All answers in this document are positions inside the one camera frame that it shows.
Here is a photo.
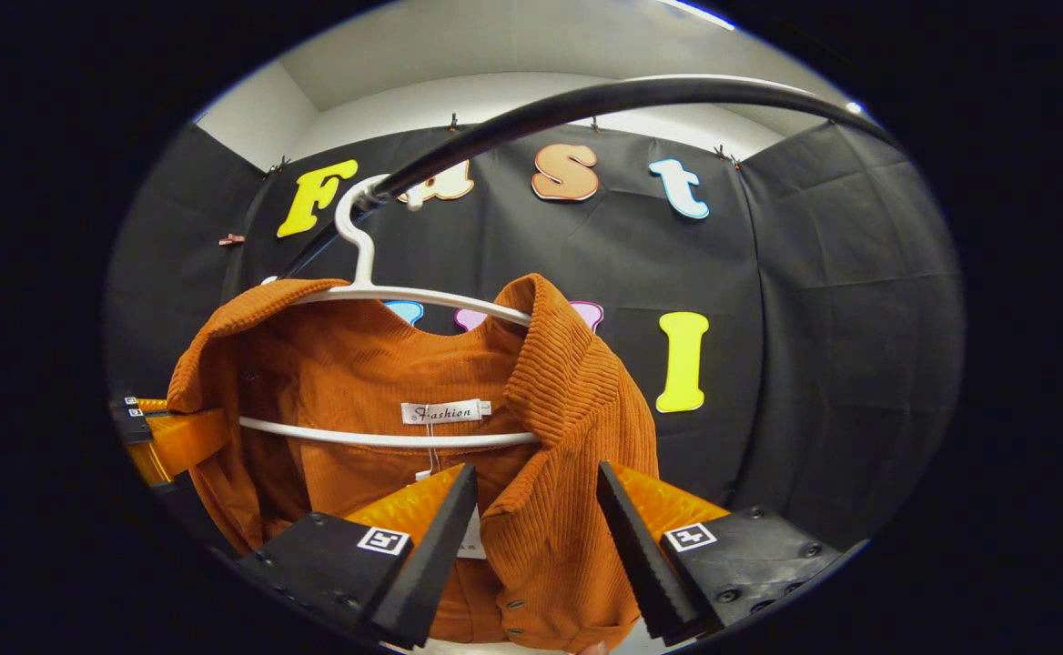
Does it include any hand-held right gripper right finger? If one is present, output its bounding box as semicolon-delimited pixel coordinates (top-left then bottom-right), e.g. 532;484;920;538
596;459;847;648

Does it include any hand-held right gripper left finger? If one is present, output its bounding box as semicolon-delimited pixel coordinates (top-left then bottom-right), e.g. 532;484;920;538
236;462;480;650

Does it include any orange corduroy shirt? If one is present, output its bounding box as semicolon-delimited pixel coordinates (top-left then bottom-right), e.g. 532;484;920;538
166;273;662;652

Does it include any white clothes hanger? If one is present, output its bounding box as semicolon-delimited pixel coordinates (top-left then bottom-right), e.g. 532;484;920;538
238;174;543;449

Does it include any black clothes rack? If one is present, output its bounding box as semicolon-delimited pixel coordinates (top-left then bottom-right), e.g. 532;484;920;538
275;77;901;279

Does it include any black backdrop cloth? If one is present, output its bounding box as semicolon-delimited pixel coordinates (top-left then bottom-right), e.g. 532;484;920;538
104;118;966;558

